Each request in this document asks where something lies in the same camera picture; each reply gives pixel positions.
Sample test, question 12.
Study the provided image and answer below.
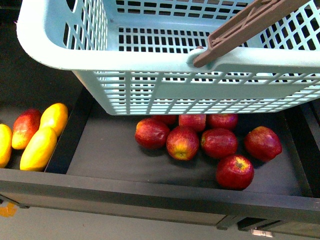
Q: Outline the light blue plastic basket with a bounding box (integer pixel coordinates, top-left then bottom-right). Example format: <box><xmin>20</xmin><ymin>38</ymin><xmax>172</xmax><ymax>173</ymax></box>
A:
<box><xmin>17</xmin><ymin>0</ymin><xmax>320</xmax><ymax>115</ymax></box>

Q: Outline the brown basket handle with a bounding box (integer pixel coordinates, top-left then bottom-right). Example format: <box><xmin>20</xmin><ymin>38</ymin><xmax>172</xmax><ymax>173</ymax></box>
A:
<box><xmin>193</xmin><ymin>0</ymin><xmax>307</xmax><ymax>68</ymax></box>

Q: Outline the red yellow mango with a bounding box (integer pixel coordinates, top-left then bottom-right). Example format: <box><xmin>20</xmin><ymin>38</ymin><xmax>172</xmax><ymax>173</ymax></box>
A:
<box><xmin>11</xmin><ymin>108</ymin><xmax>42</xmax><ymax>150</ymax></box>

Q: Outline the red apple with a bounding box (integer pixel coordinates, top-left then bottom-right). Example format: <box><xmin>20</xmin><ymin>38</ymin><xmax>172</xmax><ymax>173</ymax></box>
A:
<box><xmin>134</xmin><ymin>117</ymin><xmax>170</xmax><ymax>150</ymax></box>
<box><xmin>178</xmin><ymin>114</ymin><xmax>207</xmax><ymax>133</ymax></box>
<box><xmin>215</xmin><ymin>154</ymin><xmax>255</xmax><ymax>191</ymax></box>
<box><xmin>166</xmin><ymin>126</ymin><xmax>200</xmax><ymax>161</ymax></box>
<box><xmin>206</xmin><ymin>113</ymin><xmax>239</xmax><ymax>131</ymax></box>
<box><xmin>200</xmin><ymin>128</ymin><xmax>238</xmax><ymax>159</ymax></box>
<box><xmin>151</xmin><ymin>115</ymin><xmax>177</xmax><ymax>126</ymax></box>
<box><xmin>244</xmin><ymin>126</ymin><xmax>283</xmax><ymax>163</ymax></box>

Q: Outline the dark wooden display stand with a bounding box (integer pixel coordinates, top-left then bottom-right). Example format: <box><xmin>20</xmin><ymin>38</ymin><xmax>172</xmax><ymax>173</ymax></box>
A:
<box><xmin>0</xmin><ymin>11</ymin><xmax>320</xmax><ymax>240</ymax></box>

